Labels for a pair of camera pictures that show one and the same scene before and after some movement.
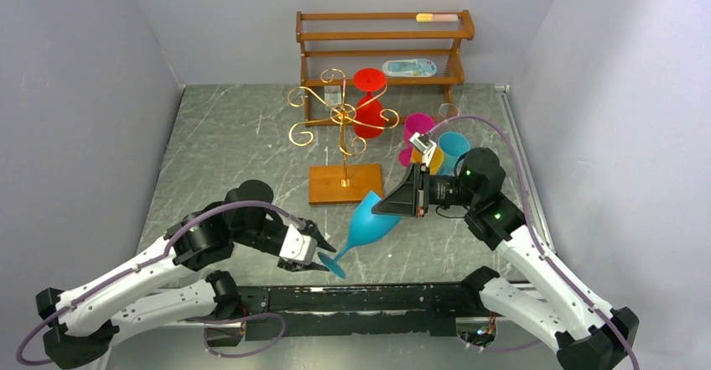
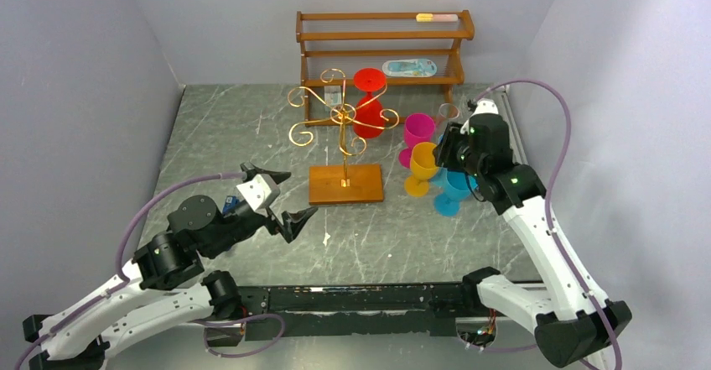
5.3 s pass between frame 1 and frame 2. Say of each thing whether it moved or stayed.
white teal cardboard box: stayed
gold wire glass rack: stayed
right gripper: moved
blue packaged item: stayed
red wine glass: stayed
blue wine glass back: moved
